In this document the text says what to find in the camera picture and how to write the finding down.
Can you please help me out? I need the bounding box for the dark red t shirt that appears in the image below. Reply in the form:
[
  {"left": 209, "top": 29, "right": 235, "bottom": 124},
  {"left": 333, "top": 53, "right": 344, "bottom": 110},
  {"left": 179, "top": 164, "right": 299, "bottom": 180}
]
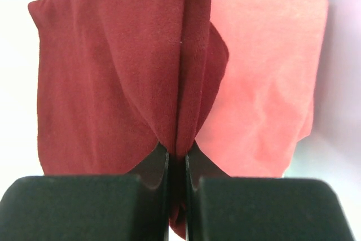
[{"left": 28, "top": 0, "right": 228, "bottom": 238}]

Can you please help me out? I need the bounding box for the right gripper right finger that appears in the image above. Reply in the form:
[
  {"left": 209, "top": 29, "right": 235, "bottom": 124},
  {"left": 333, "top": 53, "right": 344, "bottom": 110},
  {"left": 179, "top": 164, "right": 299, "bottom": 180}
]
[{"left": 185, "top": 144, "right": 353, "bottom": 241}]

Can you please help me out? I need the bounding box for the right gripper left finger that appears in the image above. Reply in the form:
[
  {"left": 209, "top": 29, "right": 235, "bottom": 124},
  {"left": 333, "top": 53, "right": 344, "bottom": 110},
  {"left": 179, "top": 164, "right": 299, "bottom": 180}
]
[{"left": 1, "top": 144, "right": 169, "bottom": 240}]

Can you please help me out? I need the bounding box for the folded pink t shirt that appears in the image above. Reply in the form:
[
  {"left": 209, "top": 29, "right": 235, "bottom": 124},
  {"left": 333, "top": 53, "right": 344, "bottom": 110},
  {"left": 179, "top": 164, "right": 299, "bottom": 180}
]
[{"left": 196, "top": 0, "right": 328, "bottom": 177}]

